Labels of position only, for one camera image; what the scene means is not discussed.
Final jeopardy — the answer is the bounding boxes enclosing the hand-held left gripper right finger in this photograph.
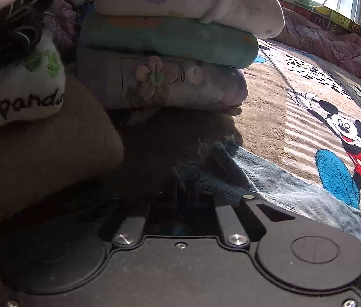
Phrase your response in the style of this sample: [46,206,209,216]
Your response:
[185,179,296,250]

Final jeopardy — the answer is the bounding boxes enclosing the pink quilted duvet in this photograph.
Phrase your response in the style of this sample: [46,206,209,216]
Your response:
[273,6,361,93]

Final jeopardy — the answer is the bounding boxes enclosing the purple floral folded blanket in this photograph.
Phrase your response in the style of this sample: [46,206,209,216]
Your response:
[76,46,248,125]

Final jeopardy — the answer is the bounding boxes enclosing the black patterned cloth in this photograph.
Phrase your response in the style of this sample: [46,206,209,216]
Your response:
[0,0,60,77]

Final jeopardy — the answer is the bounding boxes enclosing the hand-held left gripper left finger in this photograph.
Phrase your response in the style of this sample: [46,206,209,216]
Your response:
[112,179,185,247]

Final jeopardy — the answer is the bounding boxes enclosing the cartoon printed blanket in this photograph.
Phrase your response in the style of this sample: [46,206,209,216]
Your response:
[110,37,361,218]

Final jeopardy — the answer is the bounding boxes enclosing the teal folded blanket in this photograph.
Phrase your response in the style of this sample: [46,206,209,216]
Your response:
[78,13,259,69]

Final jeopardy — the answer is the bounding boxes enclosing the white floral folded blanket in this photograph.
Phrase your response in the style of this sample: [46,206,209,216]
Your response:
[92,0,286,39]

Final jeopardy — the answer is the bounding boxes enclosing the colourful alphabet bed bumper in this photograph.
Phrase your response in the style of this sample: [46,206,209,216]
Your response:
[260,0,361,43]

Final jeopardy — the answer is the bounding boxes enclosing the purple patterned cloth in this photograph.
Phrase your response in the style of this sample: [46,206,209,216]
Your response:
[41,0,82,61]

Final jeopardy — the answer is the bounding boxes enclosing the brown folded blanket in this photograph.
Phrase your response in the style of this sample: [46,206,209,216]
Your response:
[0,73,125,240]

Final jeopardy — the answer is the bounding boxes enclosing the blue denim jacket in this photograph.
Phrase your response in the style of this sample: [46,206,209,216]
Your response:
[176,120,361,307]

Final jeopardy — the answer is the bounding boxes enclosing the white plush pillow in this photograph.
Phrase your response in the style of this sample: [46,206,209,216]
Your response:
[0,35,66,139]

